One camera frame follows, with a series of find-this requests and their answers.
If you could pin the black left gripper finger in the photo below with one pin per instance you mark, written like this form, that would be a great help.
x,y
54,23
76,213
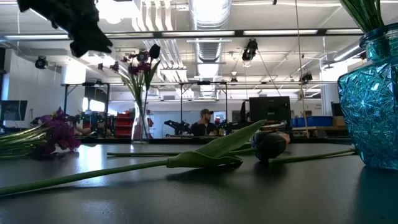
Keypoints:
x,y
90,43

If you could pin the purple artificial flower bunch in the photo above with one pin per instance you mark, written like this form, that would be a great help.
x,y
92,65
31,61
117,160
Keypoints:
x,y
59,133
134,69

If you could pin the black artificial tulip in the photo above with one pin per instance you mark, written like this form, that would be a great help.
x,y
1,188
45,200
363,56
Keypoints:
x,y
154,51
224,144

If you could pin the white blossom flower bunch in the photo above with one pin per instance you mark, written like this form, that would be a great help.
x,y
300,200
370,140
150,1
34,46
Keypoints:
x,y
363,12

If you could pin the black background robot arm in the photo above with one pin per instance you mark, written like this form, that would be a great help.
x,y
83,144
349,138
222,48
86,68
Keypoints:
x,y
178,126

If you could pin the clear glass vase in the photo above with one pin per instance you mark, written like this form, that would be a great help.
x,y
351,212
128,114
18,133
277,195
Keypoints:
x,y
140,124

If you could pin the blue cut-glass vase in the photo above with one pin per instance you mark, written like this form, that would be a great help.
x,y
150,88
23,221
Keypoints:
x,y
370,109

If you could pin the red drawer cabinet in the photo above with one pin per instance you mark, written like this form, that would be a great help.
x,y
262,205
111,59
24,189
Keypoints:
x,y
123,124

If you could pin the person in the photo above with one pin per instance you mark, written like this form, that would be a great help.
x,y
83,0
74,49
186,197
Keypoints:
x,y
203,124

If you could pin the black computer monitor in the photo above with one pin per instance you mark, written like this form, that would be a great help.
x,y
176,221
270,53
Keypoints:
x,y
270,109

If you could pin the black table mat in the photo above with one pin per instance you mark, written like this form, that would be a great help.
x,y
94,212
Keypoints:
x,y
217,199

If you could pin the blue storage bin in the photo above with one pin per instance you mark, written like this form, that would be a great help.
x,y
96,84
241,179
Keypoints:
x,y
314,121

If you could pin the cardboard box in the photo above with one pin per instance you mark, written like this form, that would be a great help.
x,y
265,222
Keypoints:
x,y
339,120

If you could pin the black background rig frame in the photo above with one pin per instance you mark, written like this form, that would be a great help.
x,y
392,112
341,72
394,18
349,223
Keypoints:
x,y
87,84
203,82

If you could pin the black ceiling camera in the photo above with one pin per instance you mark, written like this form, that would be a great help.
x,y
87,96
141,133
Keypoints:
x,y
40,62
306,76

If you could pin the dark wall monitor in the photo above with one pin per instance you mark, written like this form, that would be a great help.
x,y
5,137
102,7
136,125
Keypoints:
x,y
12,110

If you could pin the silver ceiling duct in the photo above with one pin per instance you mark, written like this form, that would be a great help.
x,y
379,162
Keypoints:
x,y
210,18

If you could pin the black overhead frame bar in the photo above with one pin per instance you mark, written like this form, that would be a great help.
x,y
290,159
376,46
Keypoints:
x,y
238,32

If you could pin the black overhead camera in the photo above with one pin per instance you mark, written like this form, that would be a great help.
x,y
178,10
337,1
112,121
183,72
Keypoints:
x,y
250,49

